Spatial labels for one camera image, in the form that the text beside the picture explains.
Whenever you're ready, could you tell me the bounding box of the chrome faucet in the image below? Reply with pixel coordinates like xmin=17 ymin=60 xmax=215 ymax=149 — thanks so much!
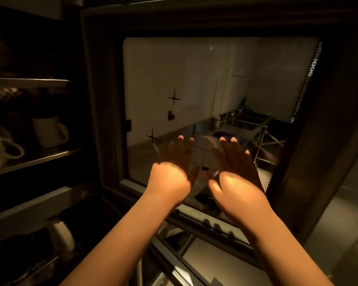
xmin=226 ymin=99 xmax=248 ymax=120

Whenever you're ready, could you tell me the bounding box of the person's left forearm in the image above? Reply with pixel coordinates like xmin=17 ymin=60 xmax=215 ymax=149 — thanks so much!
xmin=59 ymin=193 xmax=183 ymax=286

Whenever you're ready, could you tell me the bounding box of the stainless steel sink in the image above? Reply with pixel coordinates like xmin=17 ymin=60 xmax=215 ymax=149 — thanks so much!
xmin=226 ymin=113 xmax=270 ymax=131

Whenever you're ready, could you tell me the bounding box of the dark blue cloth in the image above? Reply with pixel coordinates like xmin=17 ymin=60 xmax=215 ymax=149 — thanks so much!
xmin=213 ymin=132 xmax=248 ymax=145

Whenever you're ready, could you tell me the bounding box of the person's left hand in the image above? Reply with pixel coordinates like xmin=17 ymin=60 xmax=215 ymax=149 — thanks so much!
xmin=144 ymin=135 xmax=200 ymax=207

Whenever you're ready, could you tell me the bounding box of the metal trolley frame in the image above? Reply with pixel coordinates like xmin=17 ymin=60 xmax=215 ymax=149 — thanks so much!
xmin=250 ymin=125 xmax=287 ymax=167

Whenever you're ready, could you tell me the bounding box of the person's right hand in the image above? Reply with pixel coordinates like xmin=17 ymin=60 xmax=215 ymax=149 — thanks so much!
xmin=207 ymin=137 xmax=270 ymax=227

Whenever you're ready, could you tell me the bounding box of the person's right forearm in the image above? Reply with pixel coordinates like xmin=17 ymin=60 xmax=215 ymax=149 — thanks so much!
xmin=247 ymin=211 xmax=335 ymax=286

